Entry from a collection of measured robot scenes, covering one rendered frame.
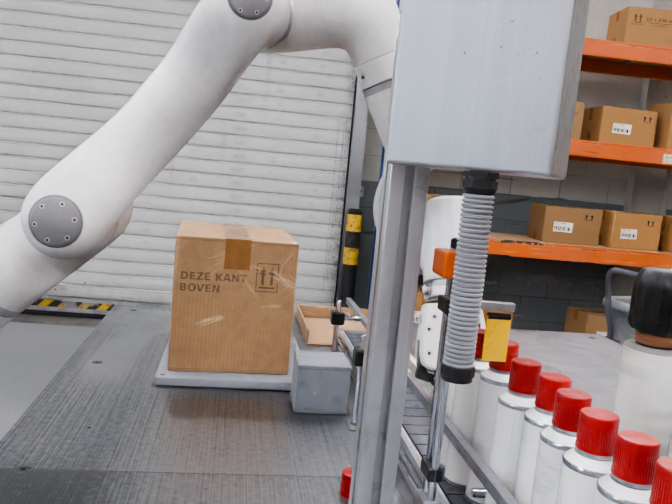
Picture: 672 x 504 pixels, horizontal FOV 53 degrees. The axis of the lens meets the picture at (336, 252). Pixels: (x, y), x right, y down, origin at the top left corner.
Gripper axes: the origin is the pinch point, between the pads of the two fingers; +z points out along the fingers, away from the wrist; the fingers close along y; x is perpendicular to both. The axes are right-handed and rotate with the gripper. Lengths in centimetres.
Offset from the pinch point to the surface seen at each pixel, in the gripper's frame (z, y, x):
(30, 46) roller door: -237, -183, 365
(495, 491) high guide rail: 8.3, -4.4, -27.2
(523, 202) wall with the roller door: -161, 191, 386
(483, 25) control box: -36, -11, -42
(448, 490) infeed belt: 10.3, -3.6, -9.7
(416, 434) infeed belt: 4.2, -3.0, 7.5
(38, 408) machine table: 3, -63, 26
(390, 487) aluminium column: 9.4, -12.9, -16.2
